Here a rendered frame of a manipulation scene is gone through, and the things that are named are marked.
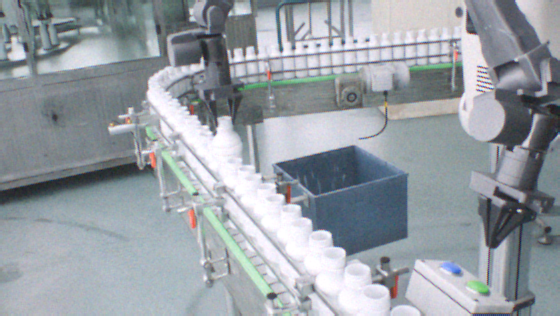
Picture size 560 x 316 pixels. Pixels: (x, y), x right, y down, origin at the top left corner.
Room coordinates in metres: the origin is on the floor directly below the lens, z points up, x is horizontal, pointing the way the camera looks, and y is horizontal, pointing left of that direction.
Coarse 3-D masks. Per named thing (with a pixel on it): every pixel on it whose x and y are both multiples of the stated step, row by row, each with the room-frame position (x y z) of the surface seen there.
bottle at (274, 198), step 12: (276, 204) 0.96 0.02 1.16; (264, 216) 0.98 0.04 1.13; (276, 216) 0.96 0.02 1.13; (264, 228) 0.96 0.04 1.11; (276, 228) 0.95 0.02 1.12; (264, 240) 0.97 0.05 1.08; (276, 240) 0.95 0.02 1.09; (264, 252) 0.97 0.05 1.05; (276, 252) 0.95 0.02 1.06; (276, 264) 0.95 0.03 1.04
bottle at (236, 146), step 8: (224, 120) 1.27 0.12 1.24; (216, 128) 1.25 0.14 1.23; (224, 128) 1.24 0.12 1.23; (232, 128) 1.25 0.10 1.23; (216, 136) 1.25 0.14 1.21; (224, 136) 1.24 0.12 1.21; (232, 136) 1.24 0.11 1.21; (216, 144) 1.23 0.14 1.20; (224, 144) 1.23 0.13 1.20; (232, 144) 1.23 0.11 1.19; (240, 144) 1.25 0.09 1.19; (216, 152) 1.23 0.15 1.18; (224, 152) 1.22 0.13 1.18; (232, 152) 1.23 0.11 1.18; (240, 152) 1.25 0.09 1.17; (216, 160) 1.25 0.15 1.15; (224, 160) 1.23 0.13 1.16; (224, 168) 1.23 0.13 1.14; (224, 176) 1.24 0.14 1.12
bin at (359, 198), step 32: (288, 160) 1.74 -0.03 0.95; (320, 160) 1.78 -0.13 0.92; (352, 160) 1.82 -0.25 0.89; (384, 160) 1.66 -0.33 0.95; (320, 192) 1.78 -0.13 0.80; (352, 192) 1.48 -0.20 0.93; (384, 192) 1.52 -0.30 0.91; (320, 224) 1.44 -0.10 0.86; (352, 224) 1.48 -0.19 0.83; (384, 224) 1.52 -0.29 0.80
